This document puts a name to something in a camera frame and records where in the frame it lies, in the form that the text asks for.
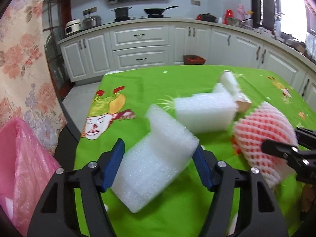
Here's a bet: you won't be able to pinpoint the chrome faucet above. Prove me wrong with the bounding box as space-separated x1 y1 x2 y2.
273 12 284 40

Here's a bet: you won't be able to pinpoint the steel bowl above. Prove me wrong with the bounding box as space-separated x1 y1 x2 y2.
226 17 244 27

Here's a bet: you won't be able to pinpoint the large white foam block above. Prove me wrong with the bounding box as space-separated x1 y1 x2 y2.
174 92 238 134

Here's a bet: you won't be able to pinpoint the white rice cooker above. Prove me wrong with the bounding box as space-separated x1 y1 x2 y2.
65 19 82 36

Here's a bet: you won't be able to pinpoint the pink lined trash bin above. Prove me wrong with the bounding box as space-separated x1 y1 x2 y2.
0 117 60 236

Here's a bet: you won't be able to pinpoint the white lower cabinets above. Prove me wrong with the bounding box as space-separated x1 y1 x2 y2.
59 18 315 108

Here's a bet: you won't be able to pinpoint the floral curtain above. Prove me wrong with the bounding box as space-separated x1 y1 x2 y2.
1 0 67 155

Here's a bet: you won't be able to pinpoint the dark casserole pot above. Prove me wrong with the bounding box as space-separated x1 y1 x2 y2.
196 13 218 23

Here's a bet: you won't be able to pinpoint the white paper cup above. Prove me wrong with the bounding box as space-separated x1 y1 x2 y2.
234 93 252 113

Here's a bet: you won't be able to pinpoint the glass door wooden frame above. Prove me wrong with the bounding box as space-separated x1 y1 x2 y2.
42 0 73 99

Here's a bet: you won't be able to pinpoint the stepped white foam piece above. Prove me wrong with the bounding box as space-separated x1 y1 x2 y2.
111 104 199 213

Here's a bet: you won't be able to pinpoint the black frying pan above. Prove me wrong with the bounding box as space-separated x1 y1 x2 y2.
144 6 178 18

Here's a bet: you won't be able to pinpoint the person's right hand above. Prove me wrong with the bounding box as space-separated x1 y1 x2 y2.
302 184 315 212

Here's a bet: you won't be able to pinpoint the white foam strip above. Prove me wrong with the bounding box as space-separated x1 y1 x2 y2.
213 71 242 98

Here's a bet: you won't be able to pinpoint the red floor bin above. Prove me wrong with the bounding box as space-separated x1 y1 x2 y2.
183 55 206 65

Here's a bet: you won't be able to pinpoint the pink foam fruit net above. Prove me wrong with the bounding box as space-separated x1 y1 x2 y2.
232 102 298 189

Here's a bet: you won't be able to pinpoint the steel pressure cooker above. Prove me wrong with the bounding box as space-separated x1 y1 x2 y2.
82 15 101 30

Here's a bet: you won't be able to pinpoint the black stock pot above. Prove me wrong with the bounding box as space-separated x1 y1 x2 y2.
112 7 131 22

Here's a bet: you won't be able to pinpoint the pink thermos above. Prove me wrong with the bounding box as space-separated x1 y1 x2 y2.
237 4 247 20

